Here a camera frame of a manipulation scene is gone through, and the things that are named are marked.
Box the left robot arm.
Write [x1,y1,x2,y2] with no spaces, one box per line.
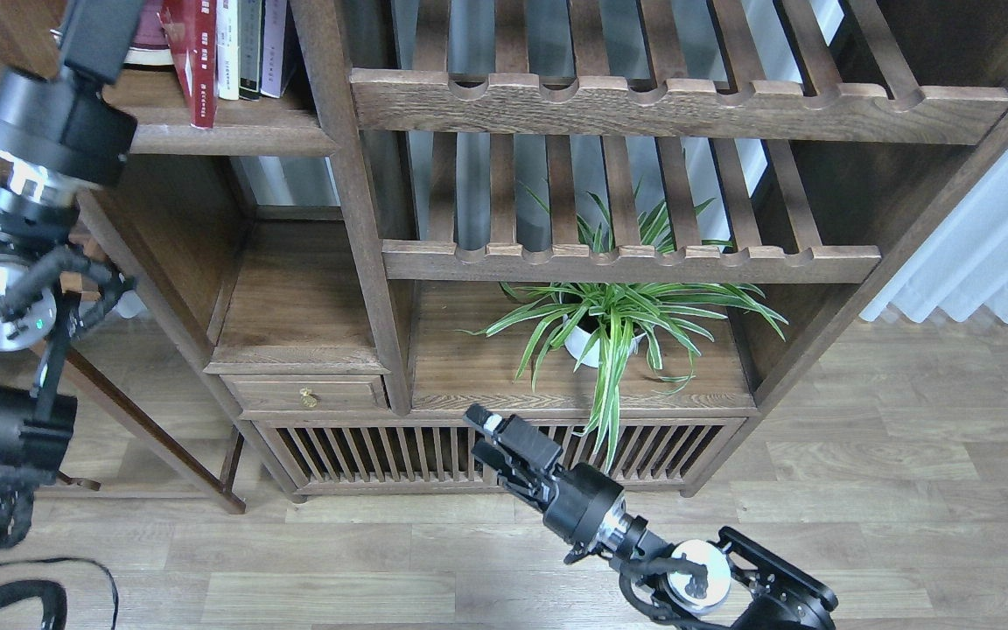
[0,1,143,629]

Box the dark green standing book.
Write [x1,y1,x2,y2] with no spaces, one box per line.
[237,0,264,101]

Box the white standing book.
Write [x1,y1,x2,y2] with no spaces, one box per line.
[216,0,242,101]

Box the dark maroon book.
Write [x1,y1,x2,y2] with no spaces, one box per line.
[124,1,172,67]

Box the white curtain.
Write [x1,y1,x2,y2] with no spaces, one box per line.
[861,149,1008,324]

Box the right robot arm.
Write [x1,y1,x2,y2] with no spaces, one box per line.
[464,404,837,629]

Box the spider plant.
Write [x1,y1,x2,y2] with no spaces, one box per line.
[462,179,790,478]

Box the lavender standing book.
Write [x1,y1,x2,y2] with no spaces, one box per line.
[260,1,298,97]

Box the red book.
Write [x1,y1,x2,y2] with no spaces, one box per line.
[159,1,217,130]

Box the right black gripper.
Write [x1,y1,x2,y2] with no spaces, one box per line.
[464,403,627,548]

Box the white plant pot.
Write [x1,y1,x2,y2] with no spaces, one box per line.
[563,304,645,372]

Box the brass drawer knob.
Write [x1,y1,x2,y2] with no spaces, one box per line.
[299,388,319,410]

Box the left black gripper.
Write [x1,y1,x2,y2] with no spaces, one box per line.
[0,1,144,186]

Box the dark wooden bookshelf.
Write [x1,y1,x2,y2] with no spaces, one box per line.
[80,1,1008,498]

